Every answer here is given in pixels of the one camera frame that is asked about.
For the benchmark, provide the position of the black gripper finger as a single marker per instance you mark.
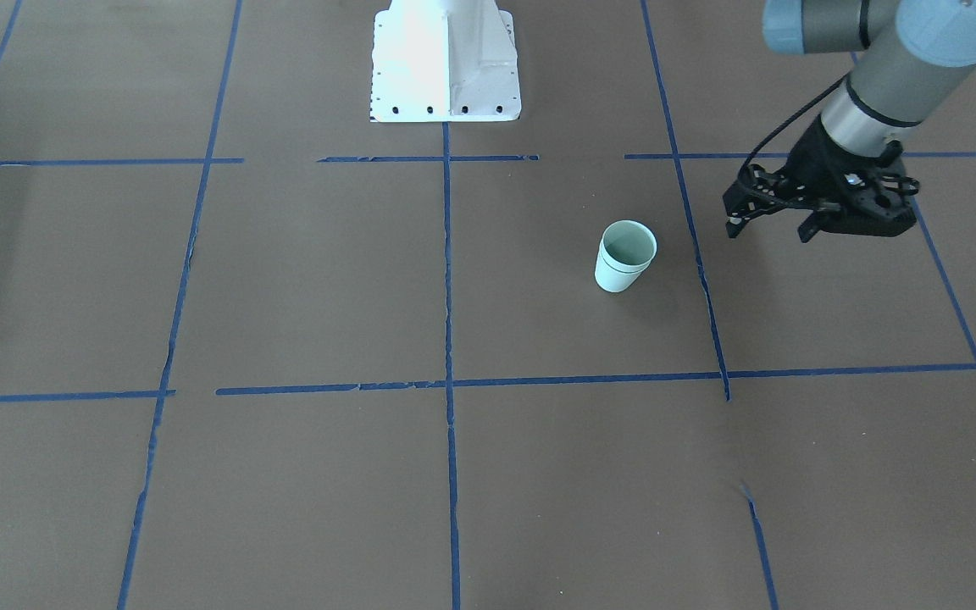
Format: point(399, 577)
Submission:
point(859, 213)
point(755, 193)

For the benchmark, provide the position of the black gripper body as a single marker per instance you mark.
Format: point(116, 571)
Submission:
point(812, 163)

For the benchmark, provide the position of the light green cup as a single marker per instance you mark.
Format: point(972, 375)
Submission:
point(628, 246)
point(615, 280)

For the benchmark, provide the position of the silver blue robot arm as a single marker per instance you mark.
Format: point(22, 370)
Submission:
point(915, 54)

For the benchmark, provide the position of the brown paper table cover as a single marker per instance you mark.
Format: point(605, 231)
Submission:
point(259, 352)

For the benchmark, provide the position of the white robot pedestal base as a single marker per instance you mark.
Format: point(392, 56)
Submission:
point(444, 61)

